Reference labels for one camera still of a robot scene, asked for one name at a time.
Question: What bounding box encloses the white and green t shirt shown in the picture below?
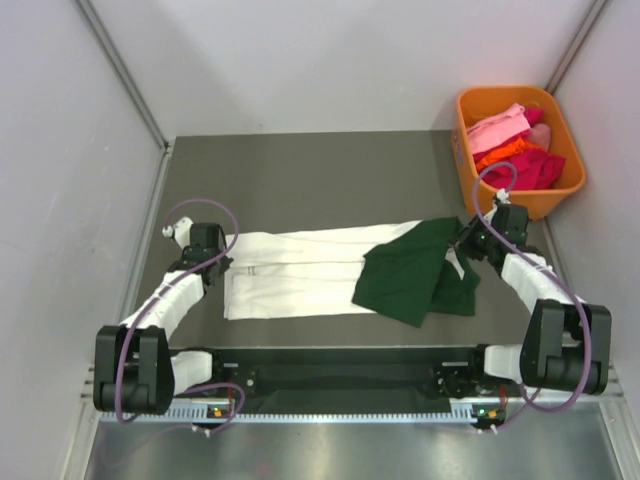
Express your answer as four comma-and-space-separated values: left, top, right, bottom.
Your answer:
224, 217, 480, 328

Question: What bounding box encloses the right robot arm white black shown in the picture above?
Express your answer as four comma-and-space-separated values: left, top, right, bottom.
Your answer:
453, 201, 612, 396

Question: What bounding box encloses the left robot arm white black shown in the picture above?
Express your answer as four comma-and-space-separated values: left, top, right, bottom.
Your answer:
93, 217, 232, 415

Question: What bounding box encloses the red t shirt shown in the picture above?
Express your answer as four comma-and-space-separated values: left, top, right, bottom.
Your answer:
479, 106, 566, 191

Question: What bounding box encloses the orange t shirt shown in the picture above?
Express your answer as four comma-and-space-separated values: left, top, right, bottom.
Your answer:
474, 137, 542, 173

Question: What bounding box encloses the pink t shirt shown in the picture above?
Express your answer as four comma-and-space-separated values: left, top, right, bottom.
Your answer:
467, 103, 530, 155

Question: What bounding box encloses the orange plastic laundry basket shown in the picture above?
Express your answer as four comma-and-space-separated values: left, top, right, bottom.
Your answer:
451, 86, 587, 220

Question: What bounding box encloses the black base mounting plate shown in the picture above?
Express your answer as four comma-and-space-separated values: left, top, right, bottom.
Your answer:
196, 346, 472, 414

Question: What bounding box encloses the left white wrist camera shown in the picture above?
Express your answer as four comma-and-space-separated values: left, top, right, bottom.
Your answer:
162, 216, 193, 249

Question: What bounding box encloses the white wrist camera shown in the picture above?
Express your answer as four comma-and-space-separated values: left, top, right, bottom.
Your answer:
493, 189, 511, 207
162, 216, 193, 249

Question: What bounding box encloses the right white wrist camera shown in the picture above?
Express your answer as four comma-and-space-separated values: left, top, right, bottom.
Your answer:
493, 189, 511, 207

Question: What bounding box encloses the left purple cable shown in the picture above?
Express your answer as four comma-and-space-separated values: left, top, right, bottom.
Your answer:
114, 198, 246, 443

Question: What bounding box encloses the purple cable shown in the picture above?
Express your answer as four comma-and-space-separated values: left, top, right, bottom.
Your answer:
471, 161, 594, 434
114, 198, 246, 443

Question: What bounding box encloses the grey slotted cable duct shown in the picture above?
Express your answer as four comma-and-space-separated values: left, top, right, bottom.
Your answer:
99, 403, 506, 425

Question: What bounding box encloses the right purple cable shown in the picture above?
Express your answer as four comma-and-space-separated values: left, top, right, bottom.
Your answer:
471, 161, 594, 434

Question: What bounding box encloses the aluminium frame rail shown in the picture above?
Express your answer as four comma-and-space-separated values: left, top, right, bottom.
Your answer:
80, 362, 624, 401

